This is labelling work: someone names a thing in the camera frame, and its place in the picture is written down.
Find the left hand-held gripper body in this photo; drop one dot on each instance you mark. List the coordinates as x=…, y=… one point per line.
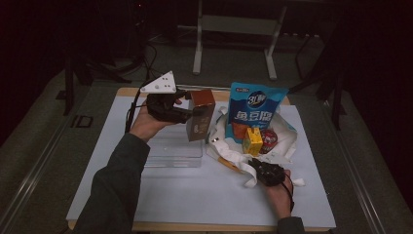
x=162, y=104

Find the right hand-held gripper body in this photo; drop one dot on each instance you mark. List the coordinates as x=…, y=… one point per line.
x=269, y=172

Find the brown carton box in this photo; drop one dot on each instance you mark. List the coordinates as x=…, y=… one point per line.
x=201, y=117

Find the clear plastic container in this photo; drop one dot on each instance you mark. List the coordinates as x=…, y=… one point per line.
x=175, y=149

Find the yellow drink carton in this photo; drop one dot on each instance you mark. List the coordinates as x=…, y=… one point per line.
x=252, y=141

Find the white tote bag coloured patches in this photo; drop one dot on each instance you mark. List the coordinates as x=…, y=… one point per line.
x=233, y=156

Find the blue snack bag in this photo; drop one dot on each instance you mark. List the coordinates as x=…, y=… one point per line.
x=256, y=107

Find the person's right hand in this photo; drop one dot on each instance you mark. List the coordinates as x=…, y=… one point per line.
x=279, y=196

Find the person's left hand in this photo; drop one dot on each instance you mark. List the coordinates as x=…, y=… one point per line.
x=146, y=125

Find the red can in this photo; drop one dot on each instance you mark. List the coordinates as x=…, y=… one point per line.
x=269, y=141

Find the white table mat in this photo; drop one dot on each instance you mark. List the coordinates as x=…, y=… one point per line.
x=211, y=195

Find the grey metal stand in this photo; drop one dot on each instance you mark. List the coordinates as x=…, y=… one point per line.
x=237, y=24

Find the black stand with legs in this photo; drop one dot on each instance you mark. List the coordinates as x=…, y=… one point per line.
x=337, y=97
x=68, y=84

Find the black floor bracket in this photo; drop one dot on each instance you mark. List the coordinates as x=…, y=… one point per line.
x=81, y=121

